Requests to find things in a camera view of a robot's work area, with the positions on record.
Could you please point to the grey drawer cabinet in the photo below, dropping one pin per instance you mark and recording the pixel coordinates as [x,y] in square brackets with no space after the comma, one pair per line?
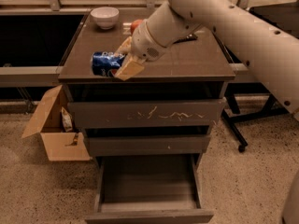
[190,71]

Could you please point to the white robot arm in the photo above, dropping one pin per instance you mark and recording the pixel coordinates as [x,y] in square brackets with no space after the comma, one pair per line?
[271,55]

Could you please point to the black rolling stand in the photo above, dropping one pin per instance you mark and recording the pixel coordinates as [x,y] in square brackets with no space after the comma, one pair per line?
[267,111]

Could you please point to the snack bag in box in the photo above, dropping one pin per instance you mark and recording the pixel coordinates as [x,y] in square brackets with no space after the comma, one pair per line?
[66,120]

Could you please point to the white ceramic bowl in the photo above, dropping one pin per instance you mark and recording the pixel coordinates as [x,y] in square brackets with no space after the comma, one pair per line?
[105,17]

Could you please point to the red apple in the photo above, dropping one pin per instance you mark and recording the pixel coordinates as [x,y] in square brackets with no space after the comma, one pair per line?
[134,25]

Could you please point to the grey open bottom drawer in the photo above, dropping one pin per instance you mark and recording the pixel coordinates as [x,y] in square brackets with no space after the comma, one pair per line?
[156,189]

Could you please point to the grey top drawer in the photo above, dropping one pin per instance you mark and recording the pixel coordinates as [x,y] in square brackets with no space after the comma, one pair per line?
[146,114]

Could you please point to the grey middle drawer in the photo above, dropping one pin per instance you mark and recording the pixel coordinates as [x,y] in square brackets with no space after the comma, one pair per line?
[146,145]

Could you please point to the open cardboard box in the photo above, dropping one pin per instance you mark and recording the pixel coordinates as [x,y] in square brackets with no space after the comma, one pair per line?
[47,121]

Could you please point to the blue pepsi can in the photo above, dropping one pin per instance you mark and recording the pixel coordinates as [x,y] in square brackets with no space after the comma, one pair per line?
[107,63]

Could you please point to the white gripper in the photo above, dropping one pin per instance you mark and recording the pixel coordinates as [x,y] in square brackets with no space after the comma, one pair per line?
[144,44]

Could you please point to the dark chocolate bar wrapper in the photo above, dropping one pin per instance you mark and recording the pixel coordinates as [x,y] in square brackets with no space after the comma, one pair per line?
[190,37]

